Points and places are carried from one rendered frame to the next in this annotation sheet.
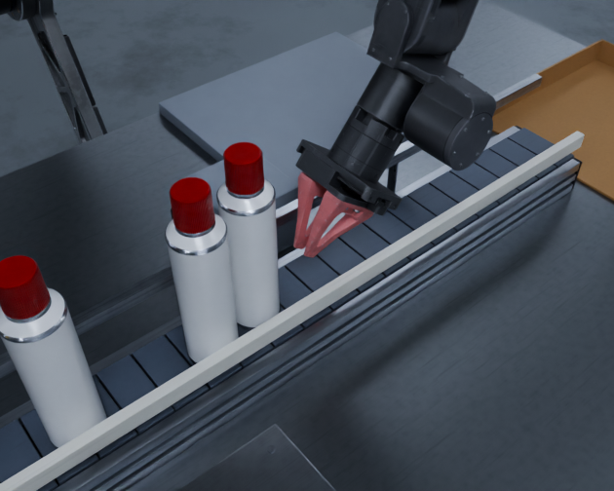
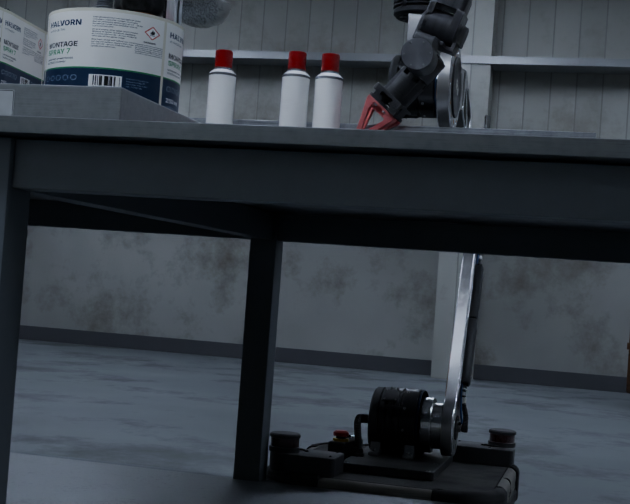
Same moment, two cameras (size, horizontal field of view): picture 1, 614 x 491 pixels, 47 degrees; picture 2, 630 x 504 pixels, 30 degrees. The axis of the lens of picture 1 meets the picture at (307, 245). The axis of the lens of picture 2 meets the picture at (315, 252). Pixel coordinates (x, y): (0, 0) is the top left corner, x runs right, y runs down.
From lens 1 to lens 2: 2.02 m
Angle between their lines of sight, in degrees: 66
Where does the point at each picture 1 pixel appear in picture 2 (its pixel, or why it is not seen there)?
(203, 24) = not seen: outside the picture
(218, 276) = (292, 93)
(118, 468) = not seen: hidden behind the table
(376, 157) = (396, 81)
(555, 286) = not seen: hidden behind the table
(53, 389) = (211, 105)
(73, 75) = (466, 283)
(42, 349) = (214, 79)
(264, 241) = (324, 97)
